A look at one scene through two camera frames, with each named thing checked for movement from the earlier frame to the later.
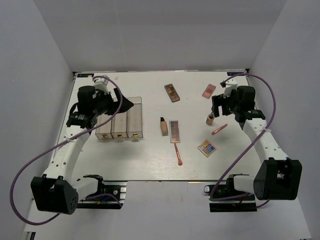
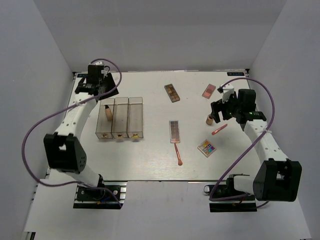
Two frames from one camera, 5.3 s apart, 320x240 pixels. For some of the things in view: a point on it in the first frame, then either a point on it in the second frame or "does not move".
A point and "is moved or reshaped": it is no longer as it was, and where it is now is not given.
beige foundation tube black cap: [164, 127] is moved or reshaped
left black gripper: [122, 105] → [110, 80]
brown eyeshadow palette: [172, 93] does not move
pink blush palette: [209, 91] does not move
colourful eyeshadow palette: [206, 149] does not move
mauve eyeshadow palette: [174, 131] does not move
